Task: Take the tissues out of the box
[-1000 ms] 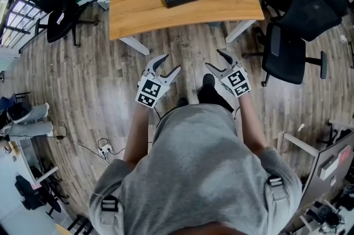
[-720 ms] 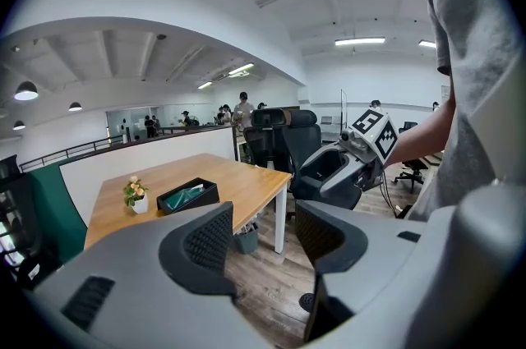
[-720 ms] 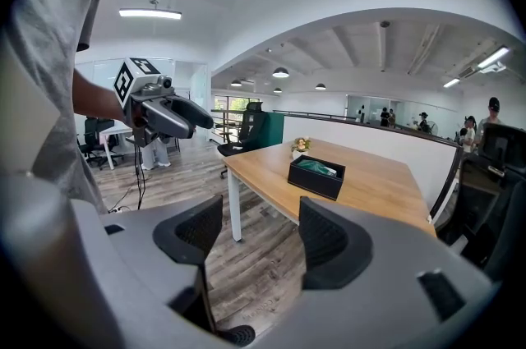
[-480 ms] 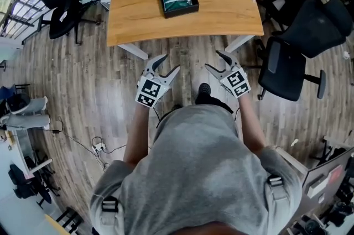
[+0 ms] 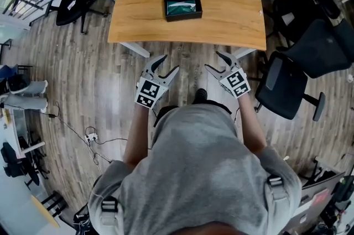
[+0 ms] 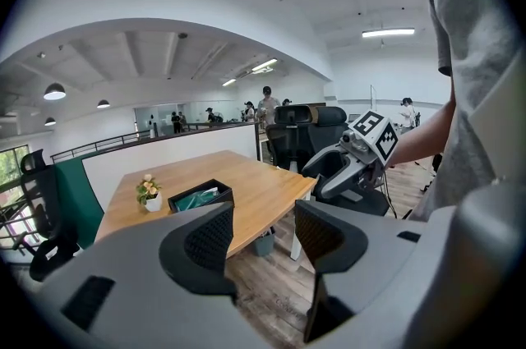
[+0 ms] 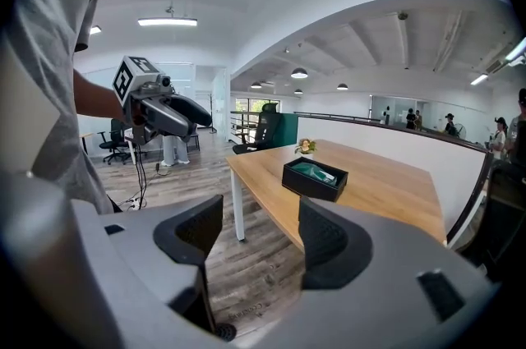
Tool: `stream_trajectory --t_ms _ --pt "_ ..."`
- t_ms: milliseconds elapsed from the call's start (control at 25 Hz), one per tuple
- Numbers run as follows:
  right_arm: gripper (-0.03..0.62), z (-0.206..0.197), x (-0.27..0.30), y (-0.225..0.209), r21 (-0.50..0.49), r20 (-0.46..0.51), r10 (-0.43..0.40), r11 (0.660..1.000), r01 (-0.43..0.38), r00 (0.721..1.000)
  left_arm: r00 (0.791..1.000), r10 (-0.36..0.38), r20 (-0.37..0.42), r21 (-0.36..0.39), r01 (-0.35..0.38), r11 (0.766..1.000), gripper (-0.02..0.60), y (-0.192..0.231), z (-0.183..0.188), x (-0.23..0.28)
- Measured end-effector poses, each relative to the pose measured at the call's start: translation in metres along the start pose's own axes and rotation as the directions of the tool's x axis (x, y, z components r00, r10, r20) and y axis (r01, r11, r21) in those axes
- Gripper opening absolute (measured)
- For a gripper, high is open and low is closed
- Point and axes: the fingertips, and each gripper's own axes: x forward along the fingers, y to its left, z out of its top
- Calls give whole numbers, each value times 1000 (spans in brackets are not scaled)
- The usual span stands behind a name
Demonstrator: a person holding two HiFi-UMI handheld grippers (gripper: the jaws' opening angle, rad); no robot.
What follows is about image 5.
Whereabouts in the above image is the black mesh office chair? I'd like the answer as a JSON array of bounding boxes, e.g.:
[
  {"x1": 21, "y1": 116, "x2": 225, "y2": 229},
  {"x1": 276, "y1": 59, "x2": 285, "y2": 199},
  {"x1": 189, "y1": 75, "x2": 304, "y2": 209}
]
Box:
[{"x1": 254, "y1": 19, "x2": 354, "y2": 122}]

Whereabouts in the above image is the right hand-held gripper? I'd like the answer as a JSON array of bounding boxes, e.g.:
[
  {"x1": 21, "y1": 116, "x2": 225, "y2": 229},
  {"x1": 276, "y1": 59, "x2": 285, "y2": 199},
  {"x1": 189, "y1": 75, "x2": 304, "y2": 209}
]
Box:
[{"x1": 205, "y1": 51, "x2": 252, "y2": 98}]

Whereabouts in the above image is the black open box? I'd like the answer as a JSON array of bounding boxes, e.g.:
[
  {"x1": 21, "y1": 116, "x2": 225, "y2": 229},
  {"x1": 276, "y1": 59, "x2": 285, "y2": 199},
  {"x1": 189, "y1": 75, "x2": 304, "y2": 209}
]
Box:
[{"x1": 163, "y1": 0, "x2": 203, "y2": 22}]

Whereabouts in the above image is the person's right leg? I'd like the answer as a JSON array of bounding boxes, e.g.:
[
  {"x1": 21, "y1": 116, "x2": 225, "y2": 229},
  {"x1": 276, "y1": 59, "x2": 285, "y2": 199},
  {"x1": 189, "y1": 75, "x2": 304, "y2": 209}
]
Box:
[{"x1": 192, "y1": 88, "x2": 232, "y2": 115}]

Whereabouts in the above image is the person's right forearm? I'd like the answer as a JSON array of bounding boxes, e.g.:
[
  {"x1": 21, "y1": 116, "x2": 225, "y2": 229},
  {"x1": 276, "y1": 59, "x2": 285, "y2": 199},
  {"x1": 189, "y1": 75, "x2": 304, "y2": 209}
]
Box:
[{"x1": 237, "y1": 94, "x2": 267, "y2": 155}]

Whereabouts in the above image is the wooden table with white legs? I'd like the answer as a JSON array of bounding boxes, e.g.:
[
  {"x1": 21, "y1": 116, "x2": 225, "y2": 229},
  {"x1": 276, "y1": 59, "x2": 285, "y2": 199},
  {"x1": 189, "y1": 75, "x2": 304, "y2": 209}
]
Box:
[{"x1": 107, "y1": 0, "x2": 267, "y2": 58}]

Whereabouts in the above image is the person's left forearm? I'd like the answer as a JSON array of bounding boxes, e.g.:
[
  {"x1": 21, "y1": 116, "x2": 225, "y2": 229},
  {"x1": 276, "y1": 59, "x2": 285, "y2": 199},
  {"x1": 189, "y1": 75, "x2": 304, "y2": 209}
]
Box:
[{"x1": 122, "y1": 105, "x2": 152, "y2": 169}]

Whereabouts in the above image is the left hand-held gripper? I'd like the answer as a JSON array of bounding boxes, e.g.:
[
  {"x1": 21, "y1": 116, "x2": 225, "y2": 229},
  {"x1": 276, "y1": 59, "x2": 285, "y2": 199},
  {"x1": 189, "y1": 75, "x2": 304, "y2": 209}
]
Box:
[{"x1": 134, "y1": 54, "x2": 180, "y2": 109}]

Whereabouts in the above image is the yellow round table top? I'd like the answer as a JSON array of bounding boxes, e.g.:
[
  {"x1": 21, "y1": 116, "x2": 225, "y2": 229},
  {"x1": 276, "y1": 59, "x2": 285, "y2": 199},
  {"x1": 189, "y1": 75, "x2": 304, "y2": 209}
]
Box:
[{"x1": 30, "y1": 194, "x2": 61, "y2": 229}]

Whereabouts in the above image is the person's grey shirt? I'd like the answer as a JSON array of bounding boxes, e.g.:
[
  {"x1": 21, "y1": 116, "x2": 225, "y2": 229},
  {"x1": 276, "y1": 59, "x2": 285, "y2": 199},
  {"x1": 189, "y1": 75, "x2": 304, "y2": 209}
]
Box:
[{"x1": 87, "y1": 103, "x2": 302, "y2": 235}]

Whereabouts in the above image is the green plastic packet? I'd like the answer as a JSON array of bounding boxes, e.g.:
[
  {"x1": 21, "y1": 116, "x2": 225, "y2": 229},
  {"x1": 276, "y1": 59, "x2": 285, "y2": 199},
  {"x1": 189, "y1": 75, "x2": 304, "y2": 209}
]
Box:
[{"x1": 165, "y1": 0, "x2": 197, "y2": 17}]

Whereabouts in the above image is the white power strip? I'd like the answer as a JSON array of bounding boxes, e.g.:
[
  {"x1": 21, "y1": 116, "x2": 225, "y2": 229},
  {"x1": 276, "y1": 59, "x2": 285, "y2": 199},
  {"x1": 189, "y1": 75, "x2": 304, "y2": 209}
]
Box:
[{"x1": 85, "y1": 133, "x2": 99, "y2": 145}]

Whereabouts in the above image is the person's leg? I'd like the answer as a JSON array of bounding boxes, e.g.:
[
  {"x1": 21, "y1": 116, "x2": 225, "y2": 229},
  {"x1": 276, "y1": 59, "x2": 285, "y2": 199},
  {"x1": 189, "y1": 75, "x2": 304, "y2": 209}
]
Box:
[
  {"x1": 4, "y1": 96, "x2": 49, "y2": 113},
  {"x1": 192, "y1": 88, "x2": 232, "y2": 115},
  {"x1": 24, "y1": 80, "x2": 49, "y2": 96},
  {"x1": 153, "y1": 105, "x2": 180, "y2": 127}
]

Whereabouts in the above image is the black swivel chair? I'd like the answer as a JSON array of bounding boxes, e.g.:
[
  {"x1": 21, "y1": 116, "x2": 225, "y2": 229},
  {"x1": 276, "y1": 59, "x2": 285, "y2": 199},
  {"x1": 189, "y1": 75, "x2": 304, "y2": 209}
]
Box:
[{"x1": 0, "y1": 135, "x2": 50, "y2": 191}]

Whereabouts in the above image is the grey desk partition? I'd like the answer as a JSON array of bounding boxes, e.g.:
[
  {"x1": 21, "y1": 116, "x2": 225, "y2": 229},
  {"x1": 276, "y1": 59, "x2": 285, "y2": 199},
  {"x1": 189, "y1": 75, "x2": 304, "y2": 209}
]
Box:
[{"x1": 293, "y1": 171, "x2": 346, "y2": 218}]

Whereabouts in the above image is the black floor cable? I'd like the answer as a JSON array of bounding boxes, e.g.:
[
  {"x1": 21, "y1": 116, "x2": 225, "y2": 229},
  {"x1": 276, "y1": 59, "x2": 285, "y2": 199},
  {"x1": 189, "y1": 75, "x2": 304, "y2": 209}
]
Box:
[{"x1": 48, "y1": 102, "x2": 128, "y2": 166}]

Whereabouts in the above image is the grey shoulder strap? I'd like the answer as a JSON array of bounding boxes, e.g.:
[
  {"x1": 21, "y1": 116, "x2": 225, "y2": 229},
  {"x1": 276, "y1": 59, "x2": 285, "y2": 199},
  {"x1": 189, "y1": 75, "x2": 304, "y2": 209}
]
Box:
[
  {"x1": 100, "y1": 196, "x2": 119, "y2": 235},
  {"x1": 265, "y1": 174, "x2": 288, "y2": 201}
]

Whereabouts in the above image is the person's left leg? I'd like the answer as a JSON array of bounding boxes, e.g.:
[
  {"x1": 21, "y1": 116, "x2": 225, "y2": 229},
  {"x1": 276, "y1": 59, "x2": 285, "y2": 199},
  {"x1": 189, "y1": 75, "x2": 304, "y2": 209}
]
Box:
[{"x1": 153, "y1": 105, "x2": 180, "y2": 127}]

